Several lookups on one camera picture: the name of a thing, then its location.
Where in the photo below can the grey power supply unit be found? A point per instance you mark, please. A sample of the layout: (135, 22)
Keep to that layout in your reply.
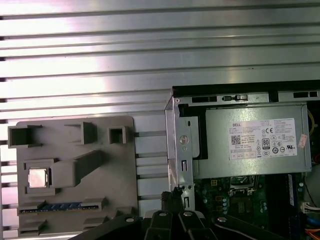
(215, 150)

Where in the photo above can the metal socket cover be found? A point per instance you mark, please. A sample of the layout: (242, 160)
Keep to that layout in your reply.
(253, 184)

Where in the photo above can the green motherboard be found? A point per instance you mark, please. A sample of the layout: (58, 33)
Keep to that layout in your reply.
(220, 200)

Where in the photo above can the RAM stick with blue label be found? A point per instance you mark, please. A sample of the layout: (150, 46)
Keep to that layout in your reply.
(292, 195)

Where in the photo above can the black PC case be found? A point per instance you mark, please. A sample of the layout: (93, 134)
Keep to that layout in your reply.
(225, 89)

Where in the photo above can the grey parts rack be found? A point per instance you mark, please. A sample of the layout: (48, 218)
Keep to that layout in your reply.
(100, 175)

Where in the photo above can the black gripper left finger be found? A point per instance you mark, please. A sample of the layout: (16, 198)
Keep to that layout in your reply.
(161, 227)

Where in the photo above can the silver CPU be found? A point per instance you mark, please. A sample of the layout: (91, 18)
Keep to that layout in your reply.
(38, 177)

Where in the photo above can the RAM stick in rack slot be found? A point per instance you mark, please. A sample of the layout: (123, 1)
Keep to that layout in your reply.
(62, 206)

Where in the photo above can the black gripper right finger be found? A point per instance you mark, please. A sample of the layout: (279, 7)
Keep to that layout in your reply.
(191, 227)

